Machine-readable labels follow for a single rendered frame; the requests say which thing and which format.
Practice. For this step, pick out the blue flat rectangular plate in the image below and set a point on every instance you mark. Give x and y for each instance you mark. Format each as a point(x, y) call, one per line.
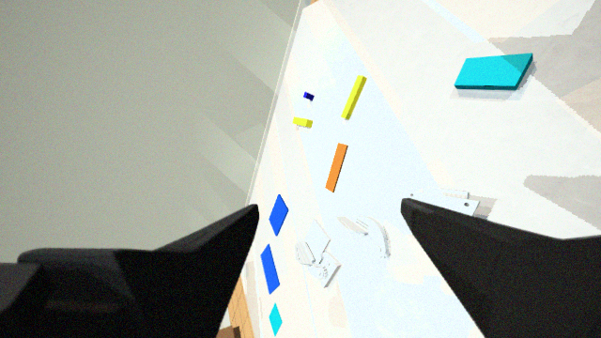
point(278, 215)

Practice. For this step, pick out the blue flat square plate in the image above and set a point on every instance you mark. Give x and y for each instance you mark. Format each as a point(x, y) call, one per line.
point(269, 269)

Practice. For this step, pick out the yellow long bar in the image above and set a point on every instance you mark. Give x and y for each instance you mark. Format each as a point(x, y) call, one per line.
point(352, 101)

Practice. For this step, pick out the orange flat bar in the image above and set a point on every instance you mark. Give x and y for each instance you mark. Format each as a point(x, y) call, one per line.
point(336, 166)

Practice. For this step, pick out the grey metal plate with two round holes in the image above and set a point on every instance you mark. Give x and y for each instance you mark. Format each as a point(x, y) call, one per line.
point(453, 203)

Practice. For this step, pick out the yellow rectangular block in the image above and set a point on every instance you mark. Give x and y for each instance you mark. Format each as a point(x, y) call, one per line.
point(303, 122)

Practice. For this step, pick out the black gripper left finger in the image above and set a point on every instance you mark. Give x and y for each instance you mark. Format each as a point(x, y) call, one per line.
point(181, 290)

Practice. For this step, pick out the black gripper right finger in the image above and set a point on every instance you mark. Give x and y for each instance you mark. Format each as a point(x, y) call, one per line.
point(512, 282)

